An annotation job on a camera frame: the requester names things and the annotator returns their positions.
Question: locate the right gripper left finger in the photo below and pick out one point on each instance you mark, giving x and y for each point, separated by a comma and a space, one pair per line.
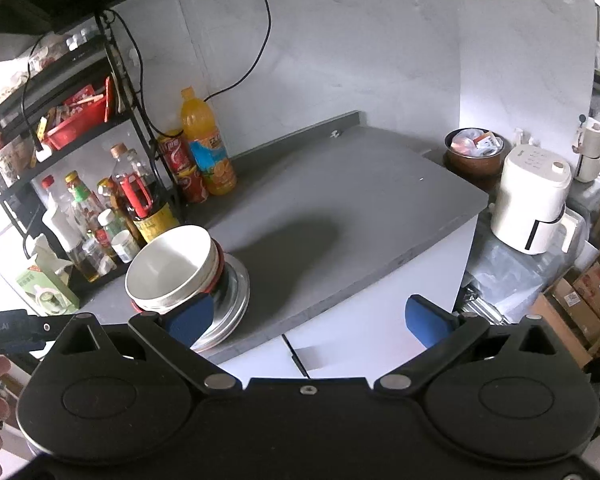
88, 402

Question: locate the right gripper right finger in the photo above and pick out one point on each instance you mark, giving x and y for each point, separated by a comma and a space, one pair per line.
511, 393

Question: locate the white ceramic bowl back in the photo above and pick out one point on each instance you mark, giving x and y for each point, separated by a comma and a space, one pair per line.
189, 241

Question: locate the large white flower plate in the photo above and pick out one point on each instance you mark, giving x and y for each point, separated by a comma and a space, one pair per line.
231, 298

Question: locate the green carton box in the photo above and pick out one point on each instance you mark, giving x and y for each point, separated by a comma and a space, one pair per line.
45, 280

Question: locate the cardboard boxes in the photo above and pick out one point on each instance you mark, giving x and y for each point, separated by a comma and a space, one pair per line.
571, 307

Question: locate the white spray oil bottle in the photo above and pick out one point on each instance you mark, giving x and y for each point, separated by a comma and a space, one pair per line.
71, 242

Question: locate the red cap vinegar bottle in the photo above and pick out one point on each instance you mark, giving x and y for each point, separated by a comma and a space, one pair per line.
58, 195

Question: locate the small white pill jar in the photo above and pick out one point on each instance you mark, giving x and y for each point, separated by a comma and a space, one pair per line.
125, 246

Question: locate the green cap sauce bottle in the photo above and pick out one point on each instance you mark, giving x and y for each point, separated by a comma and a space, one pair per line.
86, 207

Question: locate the red plastic basket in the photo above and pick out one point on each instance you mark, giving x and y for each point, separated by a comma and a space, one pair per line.
80, 113

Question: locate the red chip can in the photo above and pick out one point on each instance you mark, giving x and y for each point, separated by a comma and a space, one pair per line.
183, 166

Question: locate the brown pot with trash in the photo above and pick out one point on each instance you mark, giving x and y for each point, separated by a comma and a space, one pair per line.
474, 153

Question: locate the black metal shelf rack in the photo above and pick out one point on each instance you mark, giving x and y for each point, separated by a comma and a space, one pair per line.
22, 116

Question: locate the white kettle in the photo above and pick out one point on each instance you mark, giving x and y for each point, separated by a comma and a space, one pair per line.
587, 147

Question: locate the orange juice bottle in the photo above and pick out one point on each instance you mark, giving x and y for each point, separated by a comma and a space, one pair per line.
206, 144

